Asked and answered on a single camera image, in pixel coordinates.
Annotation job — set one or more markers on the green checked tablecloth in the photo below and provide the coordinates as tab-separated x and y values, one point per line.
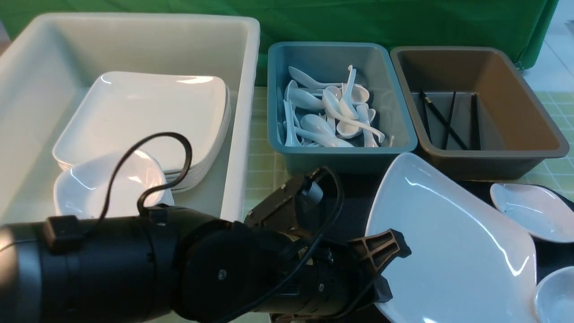
266	169

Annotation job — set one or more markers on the teal plastic bin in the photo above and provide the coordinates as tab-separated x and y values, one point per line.
384	128

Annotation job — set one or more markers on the large white plastic tub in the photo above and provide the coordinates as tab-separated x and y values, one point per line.
47	69

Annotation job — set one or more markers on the brown plastic bin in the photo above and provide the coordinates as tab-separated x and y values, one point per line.
507	130

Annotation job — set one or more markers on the stack of white square plates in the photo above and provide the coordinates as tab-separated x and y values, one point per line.
122	108

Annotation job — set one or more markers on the white rectangular rice plate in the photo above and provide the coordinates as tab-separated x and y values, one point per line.
469	262

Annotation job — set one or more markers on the white bowl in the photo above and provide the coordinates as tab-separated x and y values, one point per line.
554	299
545	214

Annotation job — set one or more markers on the stack of white bowls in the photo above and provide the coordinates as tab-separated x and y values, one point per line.
81	190

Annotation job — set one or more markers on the green backdrop cloth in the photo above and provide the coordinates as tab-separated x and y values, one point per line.
515	27

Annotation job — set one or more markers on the white spoon front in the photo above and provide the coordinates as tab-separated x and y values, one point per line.
318	130

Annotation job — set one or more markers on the black chopstick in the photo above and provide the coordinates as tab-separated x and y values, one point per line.
444	122
449	120
425	119

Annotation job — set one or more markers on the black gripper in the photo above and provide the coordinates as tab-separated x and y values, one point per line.
308	274

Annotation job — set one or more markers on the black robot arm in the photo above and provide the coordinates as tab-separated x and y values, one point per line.
134	269

